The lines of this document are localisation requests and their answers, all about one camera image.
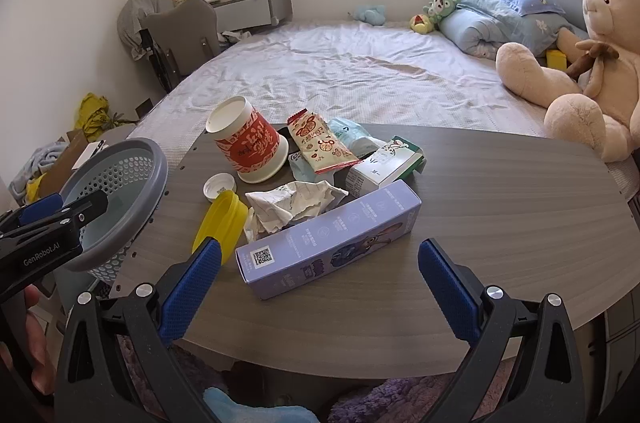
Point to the red cream snack packet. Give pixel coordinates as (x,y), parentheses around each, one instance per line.
(319,146)

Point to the large beige teddy bear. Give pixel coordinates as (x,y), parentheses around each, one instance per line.
(595,101)

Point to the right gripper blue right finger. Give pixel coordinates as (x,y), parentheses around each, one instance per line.
(455,289)

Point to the bed with white sheet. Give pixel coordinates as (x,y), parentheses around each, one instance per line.
(372,75)

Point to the yellow plastic lid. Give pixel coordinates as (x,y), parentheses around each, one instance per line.
(224,222)

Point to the white notepad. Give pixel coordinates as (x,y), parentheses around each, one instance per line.
(90,151)

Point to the wood grain table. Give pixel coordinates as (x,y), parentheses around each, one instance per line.
(532,215)

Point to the rolled light blue quilt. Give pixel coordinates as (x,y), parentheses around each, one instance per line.
(481,27)

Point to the purple cardboard box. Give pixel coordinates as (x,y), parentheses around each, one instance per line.
(315,248)

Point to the grey plastic stool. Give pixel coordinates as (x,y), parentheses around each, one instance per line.
(117,134)

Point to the blue plush toy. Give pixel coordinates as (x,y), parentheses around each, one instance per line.
(372,15)

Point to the yellow bag on floor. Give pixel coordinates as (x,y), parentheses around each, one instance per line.
(94,118)

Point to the grey wall desk drawer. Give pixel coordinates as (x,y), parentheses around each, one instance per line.
(244,15)

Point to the green white milk carton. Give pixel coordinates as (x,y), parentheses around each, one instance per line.
(397,159)

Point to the light blue wipes packet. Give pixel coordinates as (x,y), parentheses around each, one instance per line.
(352,134)

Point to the light blue blanket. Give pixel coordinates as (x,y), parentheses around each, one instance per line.
(25,183)

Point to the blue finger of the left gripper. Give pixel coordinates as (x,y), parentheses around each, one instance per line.
(43,208)
(82,210)

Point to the yellow red plush toy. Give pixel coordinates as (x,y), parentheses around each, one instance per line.
(421,24)

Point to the black wall socket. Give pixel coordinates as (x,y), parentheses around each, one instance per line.
(144,108)

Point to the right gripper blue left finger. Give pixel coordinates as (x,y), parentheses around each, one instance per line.
(183,287)

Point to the grey cloth on chair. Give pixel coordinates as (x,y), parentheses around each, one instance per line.
(129,23)

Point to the white paper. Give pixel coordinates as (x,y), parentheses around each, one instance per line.
(288,205)

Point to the red white paper cup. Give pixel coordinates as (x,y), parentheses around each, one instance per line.
(248,141)

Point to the green white plush doll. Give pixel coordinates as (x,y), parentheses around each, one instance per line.
(437,10)

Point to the grey desk chair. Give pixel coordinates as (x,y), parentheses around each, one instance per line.
(179,41)

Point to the yellow toy block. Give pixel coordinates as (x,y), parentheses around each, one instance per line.
(556,59)

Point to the white round cap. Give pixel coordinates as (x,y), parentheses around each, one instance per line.
(218,183)

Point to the person's left hand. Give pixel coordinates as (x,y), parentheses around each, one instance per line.
(44,373)

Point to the grey perforated laundry basket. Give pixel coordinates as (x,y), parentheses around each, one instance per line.
(133,174)

